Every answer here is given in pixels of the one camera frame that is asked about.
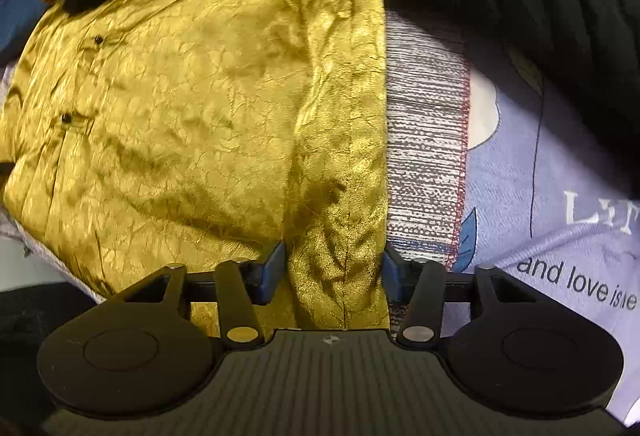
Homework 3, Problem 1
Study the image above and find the gold satin jacket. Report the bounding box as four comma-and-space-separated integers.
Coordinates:
1, 0, 388, 329

